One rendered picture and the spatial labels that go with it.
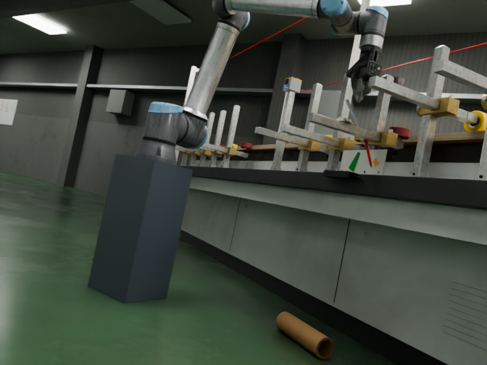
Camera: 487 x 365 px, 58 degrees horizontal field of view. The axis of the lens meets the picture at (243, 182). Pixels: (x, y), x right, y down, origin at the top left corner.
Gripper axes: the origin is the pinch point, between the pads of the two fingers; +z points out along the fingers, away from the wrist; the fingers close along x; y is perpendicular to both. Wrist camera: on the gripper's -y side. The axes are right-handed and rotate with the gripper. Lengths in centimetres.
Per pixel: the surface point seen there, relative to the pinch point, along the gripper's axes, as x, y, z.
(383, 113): 7.4, 7.9, 4.4
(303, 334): -6, 3, 94
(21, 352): -102, 15, 100
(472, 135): 23.0, 37.0, 10.8
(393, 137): 8.5, 15.2, 14.1
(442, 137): 23.0, 24.3, 10.9
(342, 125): -13.0, 11.7, 14.9
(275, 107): 216, -495, -110
